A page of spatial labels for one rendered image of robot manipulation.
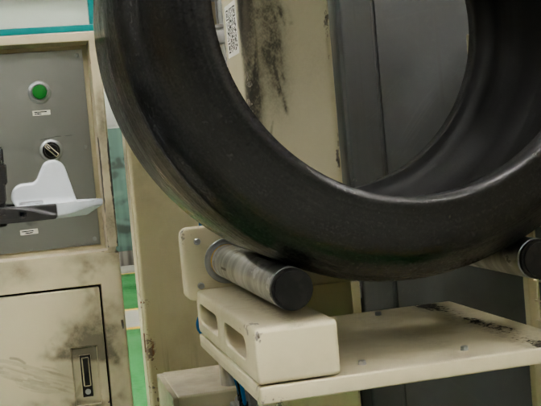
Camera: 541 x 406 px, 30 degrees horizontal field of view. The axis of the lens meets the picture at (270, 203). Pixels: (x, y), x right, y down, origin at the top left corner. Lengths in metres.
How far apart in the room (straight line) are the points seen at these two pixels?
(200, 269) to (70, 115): 0.51
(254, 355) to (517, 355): 0.29
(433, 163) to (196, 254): 0.34
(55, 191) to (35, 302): 0.69
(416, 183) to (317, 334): 0.35
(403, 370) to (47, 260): 0.81
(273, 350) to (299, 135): 0.46
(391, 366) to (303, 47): 0.52
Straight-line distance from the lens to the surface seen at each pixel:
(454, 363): 1.11
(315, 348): 1.05
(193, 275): 1.36
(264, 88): 1.41
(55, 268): 1.73
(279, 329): 1.04
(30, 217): 1.03
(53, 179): 1.05
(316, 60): 1.43
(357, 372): 1.08
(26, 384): 1.75
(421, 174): 1.34
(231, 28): 1.47
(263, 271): 1.08
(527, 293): 1.57
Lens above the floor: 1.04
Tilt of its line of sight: 3 degrees down
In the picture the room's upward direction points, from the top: 5 degrees counter-clockwise
